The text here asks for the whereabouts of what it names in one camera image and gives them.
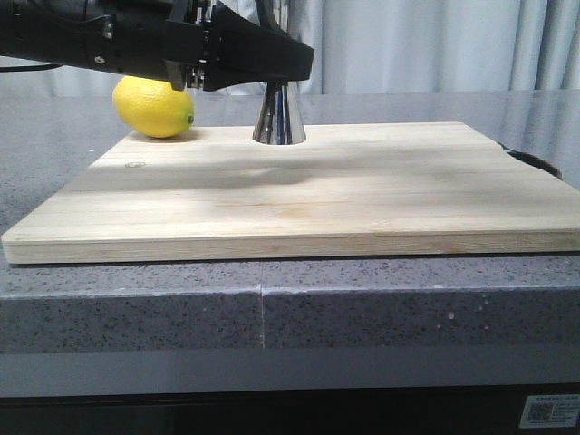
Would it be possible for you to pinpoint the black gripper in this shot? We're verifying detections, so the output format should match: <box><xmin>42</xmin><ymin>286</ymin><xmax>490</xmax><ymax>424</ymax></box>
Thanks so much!
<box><xmin>1</xmin><ymin>1</ymin><xmax>211</xmax><ymax>91</ymax></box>

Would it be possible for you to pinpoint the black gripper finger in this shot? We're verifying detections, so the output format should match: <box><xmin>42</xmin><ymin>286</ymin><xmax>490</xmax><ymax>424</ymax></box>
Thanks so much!
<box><xmin>201</xmin><ymin>2</ymin><xmax>314</xmax><ymax>92</ymax></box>
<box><xmin>255</xmin><ymin>0</ymin><xmax>288</xmax><ymax>34</ymax></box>

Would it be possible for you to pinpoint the steel double jigger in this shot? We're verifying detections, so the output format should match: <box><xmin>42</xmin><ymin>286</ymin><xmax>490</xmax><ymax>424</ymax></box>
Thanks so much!
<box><xmin>251</xmin><ymin>0</ymin><xmax>307</xmax><ymax>146</ymax></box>

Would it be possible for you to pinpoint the yellow lemon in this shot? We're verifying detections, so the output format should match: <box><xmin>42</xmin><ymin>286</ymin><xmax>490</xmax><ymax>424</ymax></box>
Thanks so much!
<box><xmin>112</xmin><ymin>76</ymin><xmax>195</xmax><ymax>139</ymax></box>

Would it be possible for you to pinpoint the grey curtain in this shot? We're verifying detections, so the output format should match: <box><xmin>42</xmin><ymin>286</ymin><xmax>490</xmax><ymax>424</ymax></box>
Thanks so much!
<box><xmin>0</xmin><ymin>0</ymin><xmax>580</xmax><ymax>99</ymax></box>

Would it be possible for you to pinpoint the wooden cutting board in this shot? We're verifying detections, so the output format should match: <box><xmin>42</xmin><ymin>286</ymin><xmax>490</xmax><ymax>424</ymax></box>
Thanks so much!
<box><xmin>2</xmin><ymin>122</ymin><xmax>579</xmax><ymax>264</ymax></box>

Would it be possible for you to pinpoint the white QR code label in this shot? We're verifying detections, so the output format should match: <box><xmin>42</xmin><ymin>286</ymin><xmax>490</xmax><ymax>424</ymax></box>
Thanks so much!
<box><xmin>518</xmin><ymin>394</ymin><xmax>579</xmax><ymax>429</ymax></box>

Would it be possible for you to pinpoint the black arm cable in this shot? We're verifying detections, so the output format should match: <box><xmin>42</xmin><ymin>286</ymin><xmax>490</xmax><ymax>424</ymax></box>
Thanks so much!
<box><xmin>0</xmin><ymin>63</ymin><xmax>63</xmax><ymax>74</ymax></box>

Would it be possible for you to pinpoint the black cable on counter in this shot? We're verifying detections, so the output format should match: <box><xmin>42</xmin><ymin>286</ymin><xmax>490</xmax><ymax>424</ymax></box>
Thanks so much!
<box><xmin>498</xmin><ymin>143</ymin><xmax>563</xmax><ymax>180</ymax></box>

